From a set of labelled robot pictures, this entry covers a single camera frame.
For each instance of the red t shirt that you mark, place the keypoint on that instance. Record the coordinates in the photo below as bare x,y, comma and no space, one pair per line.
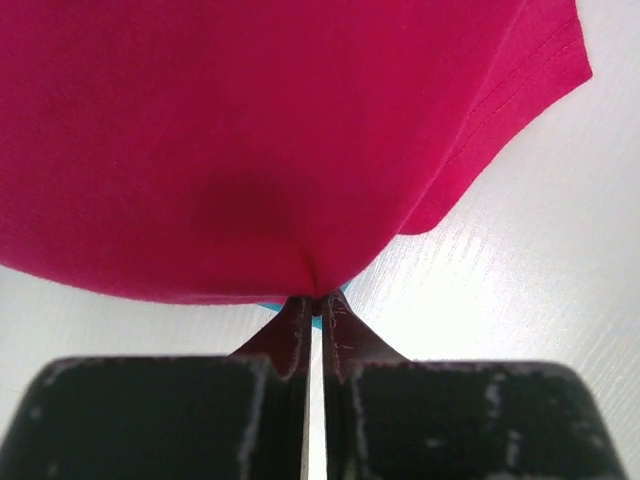
207,152

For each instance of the blue t shirt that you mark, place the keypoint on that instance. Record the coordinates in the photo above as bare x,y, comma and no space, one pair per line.
316,320

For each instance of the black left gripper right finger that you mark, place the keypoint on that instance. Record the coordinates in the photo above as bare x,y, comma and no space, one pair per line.
387,417

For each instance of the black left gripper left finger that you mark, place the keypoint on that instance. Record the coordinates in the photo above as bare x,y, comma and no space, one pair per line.
239,416

